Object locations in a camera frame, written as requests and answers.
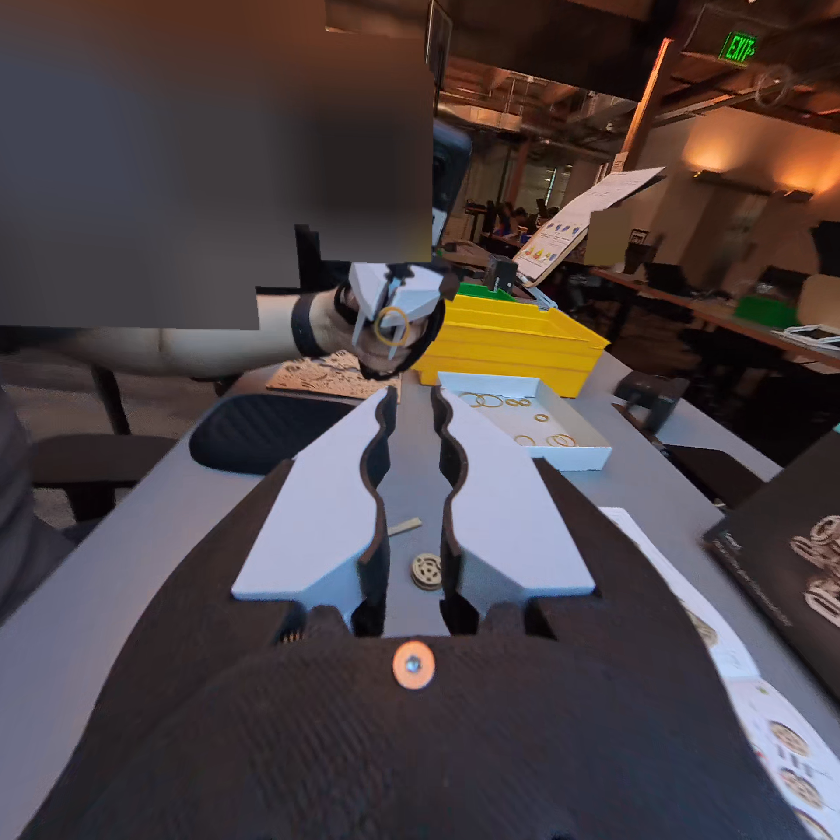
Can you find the green exit sign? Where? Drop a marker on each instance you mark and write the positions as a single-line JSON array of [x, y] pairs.
[[738, 49]]

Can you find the black quilted pad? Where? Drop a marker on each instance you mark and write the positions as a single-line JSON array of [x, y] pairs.
[[262, 433]]

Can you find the white printed sheet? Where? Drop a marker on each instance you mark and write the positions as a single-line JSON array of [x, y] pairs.
[[590, 203]]

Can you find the plywood parts sheet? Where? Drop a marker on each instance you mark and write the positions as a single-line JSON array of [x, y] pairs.
[[315, 377]]

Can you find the black rectangular case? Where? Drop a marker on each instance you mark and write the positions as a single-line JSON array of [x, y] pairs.
[[649, 397]]

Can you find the group of tan rubber bands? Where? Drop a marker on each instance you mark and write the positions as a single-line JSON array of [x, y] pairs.
[[518, 401]]

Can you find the wall sconce lamp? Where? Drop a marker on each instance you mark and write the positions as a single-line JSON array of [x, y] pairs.
[[705, 174], [794, 194]]

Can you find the black clamp block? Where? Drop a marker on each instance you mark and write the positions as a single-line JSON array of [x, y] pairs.
[[502, 272]]

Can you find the dark office chair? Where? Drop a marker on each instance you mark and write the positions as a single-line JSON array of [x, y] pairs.
[[85, 459]]

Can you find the person's left hand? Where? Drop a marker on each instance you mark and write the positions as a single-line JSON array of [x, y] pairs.
[[331, 331]]

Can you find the white instruction booklet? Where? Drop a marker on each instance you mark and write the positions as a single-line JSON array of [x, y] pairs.
[[741, 656]]

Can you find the white cardboard box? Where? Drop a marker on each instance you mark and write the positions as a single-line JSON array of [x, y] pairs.
[[499, 423]]

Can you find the person's grey clothing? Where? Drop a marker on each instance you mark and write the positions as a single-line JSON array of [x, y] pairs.
[[19, 525]]

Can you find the small wooden wheel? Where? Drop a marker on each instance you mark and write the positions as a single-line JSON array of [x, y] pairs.
[[426, 572]]

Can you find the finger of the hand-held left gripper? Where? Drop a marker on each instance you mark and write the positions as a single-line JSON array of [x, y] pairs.
[[420, 295], [367, 285]]

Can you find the green plastic bin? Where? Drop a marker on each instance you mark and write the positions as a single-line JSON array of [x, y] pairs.
[[761, 312], [476, 291]]

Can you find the thin wooden stick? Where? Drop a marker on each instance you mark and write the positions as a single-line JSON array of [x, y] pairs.
[[403, 527]]

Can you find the person's left forearm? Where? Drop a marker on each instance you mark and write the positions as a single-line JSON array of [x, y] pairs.
[[197, 351]]

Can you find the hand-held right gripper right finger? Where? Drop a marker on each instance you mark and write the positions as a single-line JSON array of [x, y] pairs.
[[518, 518]]

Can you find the black wristband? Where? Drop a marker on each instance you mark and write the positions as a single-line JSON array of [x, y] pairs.
[[303, 325]]

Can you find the single tan rubber band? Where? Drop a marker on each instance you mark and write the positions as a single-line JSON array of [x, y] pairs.
[[376, 330]]

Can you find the yellow plastic bin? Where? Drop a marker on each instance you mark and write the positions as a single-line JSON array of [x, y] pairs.
[[512, 341]]

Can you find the black model kit box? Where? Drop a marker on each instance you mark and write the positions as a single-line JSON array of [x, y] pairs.
[[774, 590]]

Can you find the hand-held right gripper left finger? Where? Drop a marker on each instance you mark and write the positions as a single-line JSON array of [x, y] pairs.
[[315, 518]]

